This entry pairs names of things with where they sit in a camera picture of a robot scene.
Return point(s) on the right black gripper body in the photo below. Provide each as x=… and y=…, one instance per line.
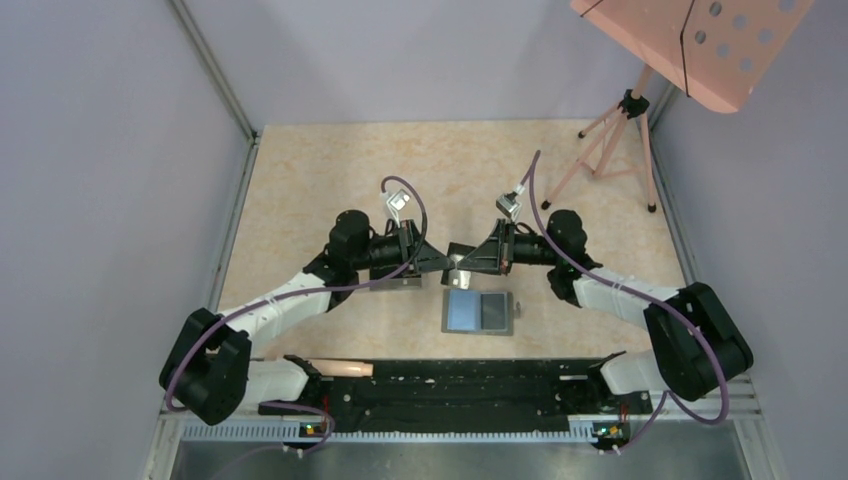
x=525, y=249

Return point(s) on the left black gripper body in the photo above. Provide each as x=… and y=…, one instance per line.
x=399, y=249

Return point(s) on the clear plastic card box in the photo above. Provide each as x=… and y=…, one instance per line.
x=407, y=280

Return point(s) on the black VIP credit card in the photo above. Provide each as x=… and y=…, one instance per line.
x=494, y=312

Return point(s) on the grey card holder wallet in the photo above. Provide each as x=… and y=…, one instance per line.
x=515, y=311

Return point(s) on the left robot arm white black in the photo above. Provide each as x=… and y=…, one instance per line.
x=210, y=370

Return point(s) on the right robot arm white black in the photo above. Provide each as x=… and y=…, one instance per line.
x=695, y=344

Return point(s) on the pink music stand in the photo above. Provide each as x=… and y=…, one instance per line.
x=715, y=52

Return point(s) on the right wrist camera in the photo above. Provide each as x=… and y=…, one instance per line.
x=510, y=205

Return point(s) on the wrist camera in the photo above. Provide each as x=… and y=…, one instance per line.
x=510, y=205
x=394, y=202

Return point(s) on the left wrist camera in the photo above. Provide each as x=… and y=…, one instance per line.
x=394, y=202

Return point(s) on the beige cylindrical handle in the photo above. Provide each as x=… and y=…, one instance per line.
x=342, y=368

